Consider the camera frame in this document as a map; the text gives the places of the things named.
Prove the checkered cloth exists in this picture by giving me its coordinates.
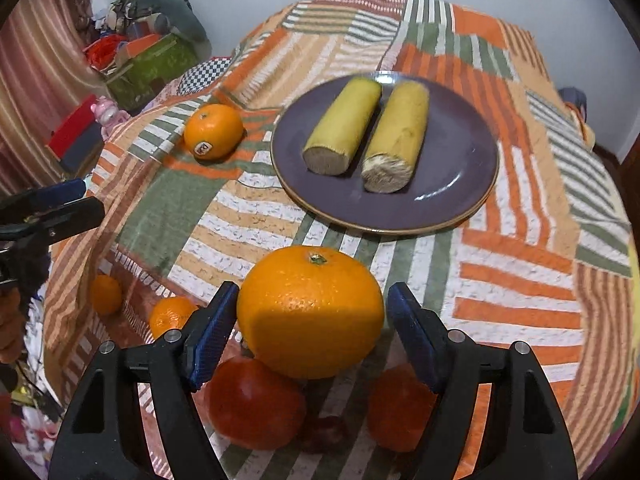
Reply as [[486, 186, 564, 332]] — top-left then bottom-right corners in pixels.
[[177, 56, 231, 96]]

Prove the red tomato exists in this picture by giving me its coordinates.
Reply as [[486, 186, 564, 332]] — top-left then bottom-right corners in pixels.
[[205, 356, 306, 451], [367, 363, 437, 453]]

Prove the striped curtain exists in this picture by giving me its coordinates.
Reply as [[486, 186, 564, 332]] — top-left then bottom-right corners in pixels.
[[1, 0, 106, 196]]

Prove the person's hand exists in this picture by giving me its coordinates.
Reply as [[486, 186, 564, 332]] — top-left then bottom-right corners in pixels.
[[0, 288, 25, 364]]

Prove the patchwork striped bedspread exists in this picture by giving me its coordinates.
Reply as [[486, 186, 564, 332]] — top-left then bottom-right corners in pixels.
[[43, 0, 639, 475]]

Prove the banana piece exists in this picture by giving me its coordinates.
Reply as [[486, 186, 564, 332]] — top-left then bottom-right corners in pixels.
[[303, 77, 382, 176], [361, 80, 430, 194]]

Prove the pink toy figure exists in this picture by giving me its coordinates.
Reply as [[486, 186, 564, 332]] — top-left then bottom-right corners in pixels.
[[91, 96, 130, 141]]

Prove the green cardboard box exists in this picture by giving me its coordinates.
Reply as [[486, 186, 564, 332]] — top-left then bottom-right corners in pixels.
[[106, 34, 198, 113]]

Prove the right banana piece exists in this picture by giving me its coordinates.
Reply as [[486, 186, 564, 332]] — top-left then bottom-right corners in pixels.
[[361, 80, 430, 194]]

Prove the small mandarin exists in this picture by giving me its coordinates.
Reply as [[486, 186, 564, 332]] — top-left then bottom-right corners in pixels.
[[89, 274, 122, 315], [149, 296, 198, 339]]

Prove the left banana piece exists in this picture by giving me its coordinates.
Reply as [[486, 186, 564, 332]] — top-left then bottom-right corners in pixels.
[[303, 77, 382, 176]]

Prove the grey plush cushion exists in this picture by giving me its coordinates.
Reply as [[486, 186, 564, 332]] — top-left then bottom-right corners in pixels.
[[128, 0, 207, 44]]

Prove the red fabric item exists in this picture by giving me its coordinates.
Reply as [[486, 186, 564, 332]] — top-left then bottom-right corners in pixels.
[[84, 34, 127, 70]]

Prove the large orange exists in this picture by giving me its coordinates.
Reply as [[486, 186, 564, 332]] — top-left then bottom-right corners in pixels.
[[236, 245, 385, 380]]

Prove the medium orange with sticker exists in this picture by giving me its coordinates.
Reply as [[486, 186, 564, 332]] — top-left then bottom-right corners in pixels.
[[182, 104, 244, 160]]

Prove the red and grey box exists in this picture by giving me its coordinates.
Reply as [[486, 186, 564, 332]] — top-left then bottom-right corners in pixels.
[[47, 94, 104, 178]]

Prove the blue bag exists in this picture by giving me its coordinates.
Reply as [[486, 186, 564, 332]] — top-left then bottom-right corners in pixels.
[[559, 87, 587, 122]]

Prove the purple ceramic plate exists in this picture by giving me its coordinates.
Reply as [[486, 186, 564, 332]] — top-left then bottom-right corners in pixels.
[[270, 76, 499, 235]]

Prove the dark red grape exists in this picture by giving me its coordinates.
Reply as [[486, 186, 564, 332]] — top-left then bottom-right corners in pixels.
[[299, 416, 349, 454]]

